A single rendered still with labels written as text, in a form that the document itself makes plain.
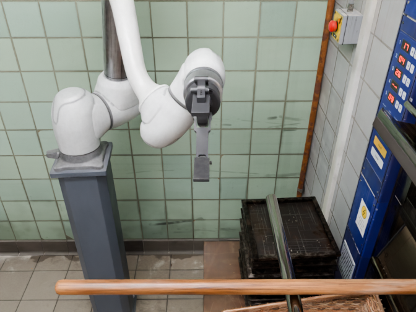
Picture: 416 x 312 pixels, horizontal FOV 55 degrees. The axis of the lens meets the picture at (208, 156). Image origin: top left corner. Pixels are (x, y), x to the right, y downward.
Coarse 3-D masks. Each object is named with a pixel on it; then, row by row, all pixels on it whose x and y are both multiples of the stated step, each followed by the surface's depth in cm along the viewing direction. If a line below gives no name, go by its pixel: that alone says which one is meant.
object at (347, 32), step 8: (336, 16) 141; (344, 16) 135; (352, 16) 135; (360, 16) 135; (344, 24) 136; (352, 24) 136; (360, 24) 136; (336, 32) 141; (344, 32) 138; (352, 32) 138; (336, 40) 141; (344, 40) 139; (352, 40) 139
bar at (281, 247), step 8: (272, 200) 107; (272, 208) 104; (272, 216) 102; (280, 216) 102; (272, 224) 100; (280, 224) 99; (272, 232) 99; (280, 232) 97; (280, 240) 94; (280, 248) 93; (288, 248) 94; (280, 256) 91; (288, 256) 91; (280, 264) 89; (288, 264) 88; (280, 272) 88; (288, 272) 87; (288, 296) 82; (296, 296) 82; (288, 304) 81; (296, 304) 80
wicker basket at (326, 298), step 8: (312, 296) 126; (320, 296) 124; (328, 296) 124; (336, 296) 123; (344, 296) 123; (352, 296) 123; (360, 296) 124; (368, 296) 123; (376, 296) 119; (264, 304) 127; (272, 304) 126; (280, 304) 126; (304, 304) 125; (312, 304) 126; (320, 304) 126; (328, 304) 126; (336, 304) 126; (344, 304) 126; (352, 304) 126; (360, 304) 126; (368, 304) 122; (376, 304) 119
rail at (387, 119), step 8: (384, 112) 90; (384, 120) 89; (392, 120) 87; (392, 128) 85; (400, 128) 85; (400, 136) 82; (408, 136) 82; (400, 144) 82; (408, 144) 79; (408, 152) 79
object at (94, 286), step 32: (64, 288) 80; (96, 288) 80; (128, 288) 80; (160, 288) 80; (192, 288) 80; (224, 288) 80; (256, 288) 80; (288, 288) 80; (320, 288) 80; (352, 288) 80; (384, 288) 80
